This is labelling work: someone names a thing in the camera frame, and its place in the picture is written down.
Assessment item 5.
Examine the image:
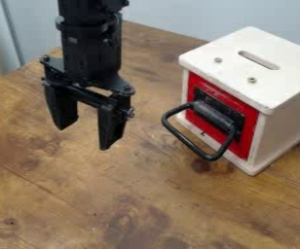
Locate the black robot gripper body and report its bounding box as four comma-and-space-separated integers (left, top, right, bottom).
41, 0, 135, 108

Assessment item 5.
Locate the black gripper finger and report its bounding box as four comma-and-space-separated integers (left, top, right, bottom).
44, 84, 78, 130
98, 94, 135, 151

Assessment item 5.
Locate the red drawer front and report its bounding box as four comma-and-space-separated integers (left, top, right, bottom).
185, 72, 260, 160

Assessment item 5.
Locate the white wooden drawer box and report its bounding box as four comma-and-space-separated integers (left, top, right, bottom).
179, 26, 300, 176

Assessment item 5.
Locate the black metal drawer handle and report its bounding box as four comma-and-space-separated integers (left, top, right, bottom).
161, 100, 239, 162

